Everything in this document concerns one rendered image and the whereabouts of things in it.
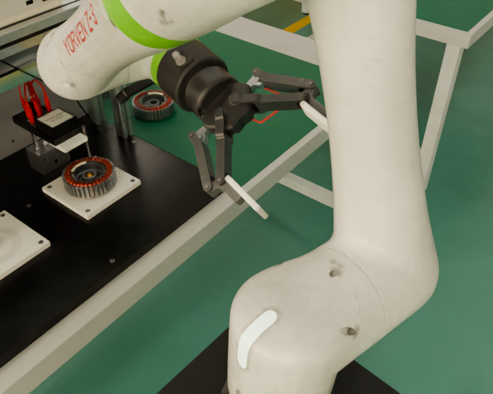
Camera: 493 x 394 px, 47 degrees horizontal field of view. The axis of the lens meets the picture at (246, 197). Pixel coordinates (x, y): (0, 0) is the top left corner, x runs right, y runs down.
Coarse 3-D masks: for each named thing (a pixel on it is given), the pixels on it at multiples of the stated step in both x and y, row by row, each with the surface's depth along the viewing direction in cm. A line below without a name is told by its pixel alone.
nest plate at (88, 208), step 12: (60, 180) 124; (120, 180) 124; (132, 180) 124; (48, 192) 121; (60, 192) 121; (108, 192) 121; (120, 192) 121; (72, 204) 118; (84, 204) 118; (96, 204) 118; (108, 204) 119; (84, 216) 116
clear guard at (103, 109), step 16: (32, 48) 110; (16, 64) 105; (32, 64) 105; (96, 96) 99; (112, 96) 100; (144, 96) 104; (160, 96) 106; (96, 112) 98; (112, 112) 100; (128, 112) 102; (96, 128) 97
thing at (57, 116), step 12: (24, 120) 121; (36, 120) 117; (48, 120) 117; (60, 120) 117; (72, 120) 117; (36, 132) 119; (48, 132) 116; (60, 132) 116; (72, 132) 118; (36, 144) 124; (60, 144) 117; (72, 144) 117
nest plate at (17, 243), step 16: (0, 224) 113; (16, 224) 113; (0, 240) 109; (16, 240) 109; (32, 240) 109; (48, 240) 110; (0, 256) 106; (16, 256) 106; (32, 256) 107; (0, 272) 103
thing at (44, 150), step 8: (40, 144) 127; (48, 144) 127; (32, 152) 125; (40, 152) 125; (48, 152) 125; (56, 152) 127; (64, 152) 129; (32, 160) 127; (40, 160) 124; (48, 160) 126; (56, 160) 128; (64, 160) 130; (40, 168) 126; (48, 168) 127
